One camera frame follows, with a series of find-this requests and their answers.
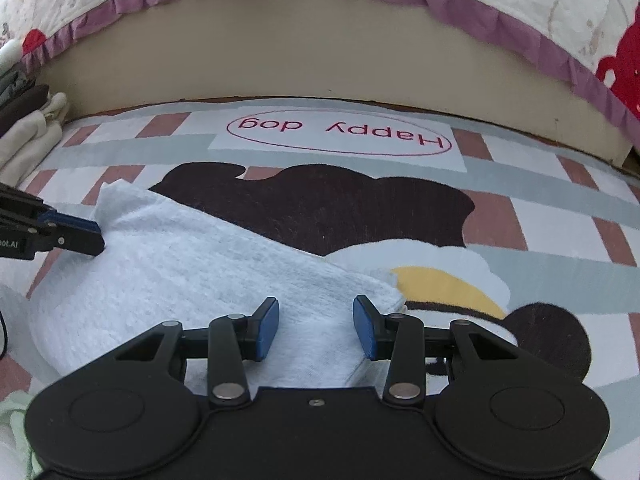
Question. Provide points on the dark folded cloth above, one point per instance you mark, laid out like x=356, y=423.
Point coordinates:
x=20, y=102

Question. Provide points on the cream folded cloth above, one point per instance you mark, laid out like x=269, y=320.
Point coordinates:
x=30, y=135

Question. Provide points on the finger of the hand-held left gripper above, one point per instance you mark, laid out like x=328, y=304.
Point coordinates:
x=75, y=232

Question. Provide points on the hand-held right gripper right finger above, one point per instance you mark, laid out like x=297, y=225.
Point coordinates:
x=362, y=332

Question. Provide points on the light grey t-shirt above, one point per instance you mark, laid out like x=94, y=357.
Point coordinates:
x=200, y=270

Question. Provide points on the green garment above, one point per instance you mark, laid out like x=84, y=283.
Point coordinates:
x=12, y=425

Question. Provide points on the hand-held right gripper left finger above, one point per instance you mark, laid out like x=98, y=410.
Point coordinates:
x=267, y=332

